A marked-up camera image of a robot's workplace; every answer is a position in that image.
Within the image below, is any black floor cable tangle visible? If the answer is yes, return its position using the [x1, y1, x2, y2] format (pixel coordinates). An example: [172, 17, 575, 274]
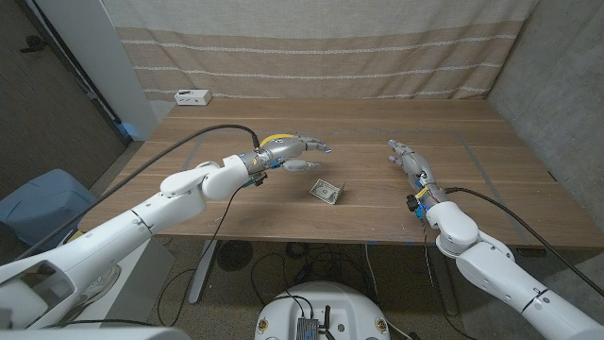
[249, 241, 378, 308]

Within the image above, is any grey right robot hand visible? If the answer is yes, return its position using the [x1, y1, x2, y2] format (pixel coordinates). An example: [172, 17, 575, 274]
[387, 139, 447, 212]

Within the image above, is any beige striped fabric backdrop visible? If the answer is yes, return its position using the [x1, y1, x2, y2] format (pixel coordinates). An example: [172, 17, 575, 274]
[102, 0, 539, 103]

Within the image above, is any grey table leg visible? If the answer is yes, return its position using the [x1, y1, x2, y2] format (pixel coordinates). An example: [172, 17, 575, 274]
[427, 246, 460, 316]

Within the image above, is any grey electronics box on torso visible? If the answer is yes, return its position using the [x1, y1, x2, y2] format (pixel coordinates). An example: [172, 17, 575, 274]
[295, 316, 321, 340]

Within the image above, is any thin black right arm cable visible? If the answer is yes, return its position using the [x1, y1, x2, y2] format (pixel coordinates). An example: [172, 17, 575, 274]
[421, 219, 468, 340]

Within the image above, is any black round floor fan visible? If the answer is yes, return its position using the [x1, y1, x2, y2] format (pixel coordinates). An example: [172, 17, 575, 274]
[216, 240, 254, 272]

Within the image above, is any white robot torso base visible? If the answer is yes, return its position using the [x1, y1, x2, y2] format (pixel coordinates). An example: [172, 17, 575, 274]
[254, 281, 392, 340]

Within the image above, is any yellow toy banana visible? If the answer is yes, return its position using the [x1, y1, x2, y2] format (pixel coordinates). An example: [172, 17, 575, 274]
[259, 133, 296, 147]

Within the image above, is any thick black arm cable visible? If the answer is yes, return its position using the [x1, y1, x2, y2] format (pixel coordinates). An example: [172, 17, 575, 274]
[18, 124, 261, 261]
[444, 186, 604, 298]

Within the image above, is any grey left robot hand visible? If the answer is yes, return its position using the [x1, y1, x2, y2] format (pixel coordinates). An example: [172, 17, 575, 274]
[238, 134, 332, 177]

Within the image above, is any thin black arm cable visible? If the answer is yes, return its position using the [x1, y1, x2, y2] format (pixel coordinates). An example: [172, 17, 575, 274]
[159, 186, 244, 327]
[421, 219, 468, 340]

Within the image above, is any black door handle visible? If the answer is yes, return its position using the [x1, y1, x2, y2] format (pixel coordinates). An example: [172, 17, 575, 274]
[19, 35, 47, 54]

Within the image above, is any white power strip box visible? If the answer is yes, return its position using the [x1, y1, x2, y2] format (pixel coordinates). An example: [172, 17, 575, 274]
[174, 89, 212, 107]

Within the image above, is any one dollar bill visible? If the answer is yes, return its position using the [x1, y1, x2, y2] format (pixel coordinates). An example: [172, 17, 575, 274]
[309, 178, 345, 206]

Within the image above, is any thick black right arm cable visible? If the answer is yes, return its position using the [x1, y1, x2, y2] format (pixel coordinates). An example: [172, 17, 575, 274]
[444, 186, 604, 298]

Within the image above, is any white door frame panel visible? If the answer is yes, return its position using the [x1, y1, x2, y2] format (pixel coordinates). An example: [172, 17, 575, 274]
[35, 0, 159, 142]

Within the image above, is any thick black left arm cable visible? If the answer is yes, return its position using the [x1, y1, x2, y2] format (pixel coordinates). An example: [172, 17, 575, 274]
[18, 124, 261, 261]

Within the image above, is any white table leg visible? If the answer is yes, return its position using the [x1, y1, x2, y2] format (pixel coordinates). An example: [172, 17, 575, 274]
[188, 239, 219, 304]

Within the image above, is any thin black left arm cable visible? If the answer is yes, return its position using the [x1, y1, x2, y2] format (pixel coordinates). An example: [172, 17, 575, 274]
[159, 186, 244, 327]

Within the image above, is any grey sneaker shoe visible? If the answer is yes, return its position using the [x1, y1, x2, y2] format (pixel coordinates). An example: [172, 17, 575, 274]
[70, 263, 122, 308]

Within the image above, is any blue plastic bin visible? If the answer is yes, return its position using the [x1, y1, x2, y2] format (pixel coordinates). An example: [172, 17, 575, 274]
[0, 168, 98, 251]

